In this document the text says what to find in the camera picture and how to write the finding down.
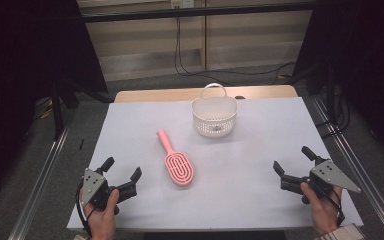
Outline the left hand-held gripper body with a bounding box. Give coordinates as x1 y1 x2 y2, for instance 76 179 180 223
79 168 138 214

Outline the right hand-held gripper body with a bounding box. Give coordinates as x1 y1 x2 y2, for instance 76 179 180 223
280 156 362 205

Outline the pink hairbrush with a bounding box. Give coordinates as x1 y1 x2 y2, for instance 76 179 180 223
156 129 195 188

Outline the white perforated plastic basket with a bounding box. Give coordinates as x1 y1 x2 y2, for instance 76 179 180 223
191 83 239 138

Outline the person's left hand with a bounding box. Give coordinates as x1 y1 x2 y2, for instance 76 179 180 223
83 189 120 240

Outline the person's right hand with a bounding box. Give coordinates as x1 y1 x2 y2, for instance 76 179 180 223
299 181 344 236

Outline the black metal stand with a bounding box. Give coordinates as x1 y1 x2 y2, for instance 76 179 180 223
51 78 81 141
324 63 338 124

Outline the black curtain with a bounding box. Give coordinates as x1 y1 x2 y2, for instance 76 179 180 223
293 0 384 164
0 0 109 208

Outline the black horizontal bar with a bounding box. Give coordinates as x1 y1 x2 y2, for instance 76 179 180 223
81 2 316 24

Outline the aluminium floor rail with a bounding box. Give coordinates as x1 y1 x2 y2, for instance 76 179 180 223
313 98 384 240
8 126 71 240

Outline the left hand-held gripper cable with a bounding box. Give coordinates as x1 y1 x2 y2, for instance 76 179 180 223
75 179 96 238

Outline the hand-held gripper cable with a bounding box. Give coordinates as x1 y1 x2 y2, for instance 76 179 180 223
75 179 96 238
324 189 346 228

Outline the right hand-held gripper cable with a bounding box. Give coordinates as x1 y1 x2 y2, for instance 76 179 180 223
324 189 346 228

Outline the bundle of black floor cables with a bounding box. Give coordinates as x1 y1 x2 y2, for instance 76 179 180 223
316 86 351 139

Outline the black wall cable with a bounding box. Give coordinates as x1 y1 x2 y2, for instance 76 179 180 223
174 16 234 87
178 16 296 77

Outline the white wall power outlet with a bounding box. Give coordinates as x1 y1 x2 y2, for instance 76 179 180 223
170 0 195 9

